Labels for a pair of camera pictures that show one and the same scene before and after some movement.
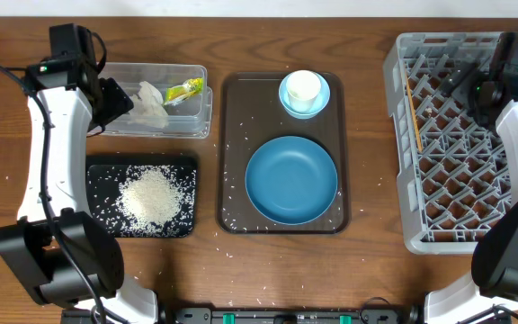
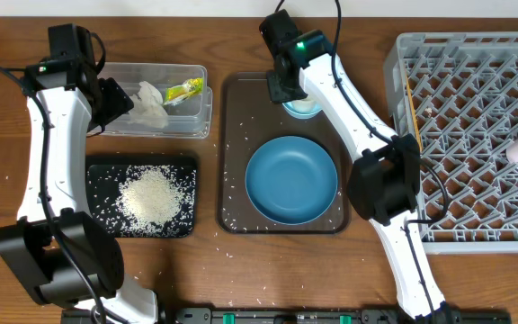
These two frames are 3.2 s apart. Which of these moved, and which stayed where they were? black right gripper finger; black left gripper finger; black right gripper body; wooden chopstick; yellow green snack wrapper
Moved: black right gripper body; black right gripper finger
Stayed: yellow green snack wrapper; black left gripper finger; wooden chopstick
